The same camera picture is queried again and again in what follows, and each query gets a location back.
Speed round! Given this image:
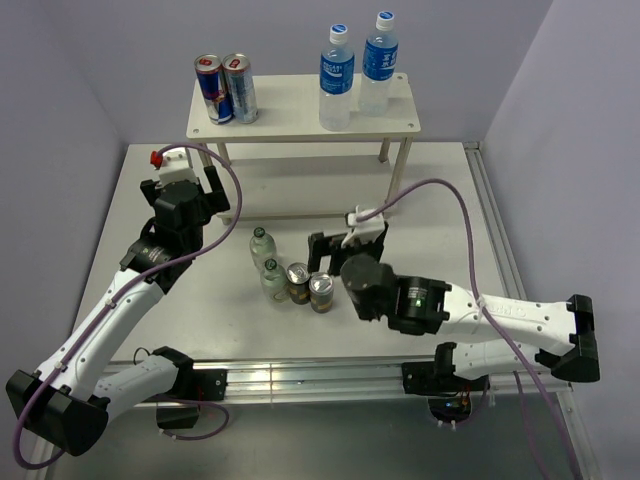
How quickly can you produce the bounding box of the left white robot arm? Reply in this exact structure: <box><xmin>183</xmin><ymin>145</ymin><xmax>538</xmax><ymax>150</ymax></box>
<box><xmin>6</xmin><ymin>166</ymin><xmax>230</xmax><ymax>470</ymax></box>

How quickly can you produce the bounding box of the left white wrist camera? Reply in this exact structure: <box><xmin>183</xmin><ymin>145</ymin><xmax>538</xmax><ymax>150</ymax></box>
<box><xmin>150</xmin><ymin>147</ymin><xmax>199</xmax><ymax>187</ymax></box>

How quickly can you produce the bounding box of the water bottle blue label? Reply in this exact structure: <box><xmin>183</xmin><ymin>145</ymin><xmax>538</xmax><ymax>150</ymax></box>
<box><xmin>358</xmin><ymin>11</ymin><xmax>399</xmax><ymax>117</ymax></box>

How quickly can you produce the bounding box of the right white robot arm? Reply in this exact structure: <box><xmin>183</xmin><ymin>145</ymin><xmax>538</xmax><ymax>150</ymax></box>
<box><xmin>307</xmin><ymin>232</ymin><xmax>600</xmax><ymax>396</ymax></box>

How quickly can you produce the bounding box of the sports drink bottle blue label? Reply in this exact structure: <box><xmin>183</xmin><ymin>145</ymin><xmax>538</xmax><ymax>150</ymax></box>
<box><xmin>319</xmin><ymin>24</ymin><xmax>355</xmax><ymax>131</ymax></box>

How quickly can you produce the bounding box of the silver blue energy can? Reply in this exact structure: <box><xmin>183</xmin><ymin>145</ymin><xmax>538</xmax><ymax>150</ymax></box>
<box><xmin>223</xmin><ymin>53</ymin><xmax>258</xmax><ymax>124</ymax></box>

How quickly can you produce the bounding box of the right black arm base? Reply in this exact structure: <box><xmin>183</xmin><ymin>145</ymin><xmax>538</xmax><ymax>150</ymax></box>
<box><xmin>401</xmin><ymin>361</ymin><xmax>490</xmax><ymax>431</ymax></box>

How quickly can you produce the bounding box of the black gold coffee can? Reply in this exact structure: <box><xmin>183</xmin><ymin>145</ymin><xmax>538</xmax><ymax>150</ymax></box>
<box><xmin>286</xmin><ymin>262</ymin><xmax>310</xmax><ymax>305</ymax></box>
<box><xmin>309</xmin><ymin>272</ymin><xmax>334</xmax><ymax>314</ymax></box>

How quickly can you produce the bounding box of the clear glass bottle green cap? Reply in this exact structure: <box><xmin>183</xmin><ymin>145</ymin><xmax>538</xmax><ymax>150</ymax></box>
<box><xmin>249</xmin><ymin>227</ymin><xmax>277</xmax><ymax>270</ymax></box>
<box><xmin>260</xmin><ymin>258</ymin><xmax>289</xmax><ymax>303</ymax></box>

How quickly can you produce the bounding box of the white two-tier shelf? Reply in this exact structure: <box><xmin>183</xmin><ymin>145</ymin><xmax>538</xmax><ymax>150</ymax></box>
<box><xmin>186</xmin><ymin>73</ymin><xmax>421</xmax><ymax>219</ymax></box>

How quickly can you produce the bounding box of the blue red energy can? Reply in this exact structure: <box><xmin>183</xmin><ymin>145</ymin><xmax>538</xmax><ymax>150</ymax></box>
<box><xmin>194</xmin><ymin>54</ymin><xmax>234</xmax><ymax>125</ymax></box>

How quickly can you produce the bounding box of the aluminium frame rail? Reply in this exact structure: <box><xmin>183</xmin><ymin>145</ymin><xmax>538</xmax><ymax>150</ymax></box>
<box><xmin>24</xmin><ymin>141</ymin><xmax>591</xmax><ymax>480</ymax></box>

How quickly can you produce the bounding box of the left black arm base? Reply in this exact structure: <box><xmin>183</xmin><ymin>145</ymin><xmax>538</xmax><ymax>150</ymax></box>
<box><xmin>154</xmin><ymin>369</ymin><xmax>230</xmax><ymax>441</ymax></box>

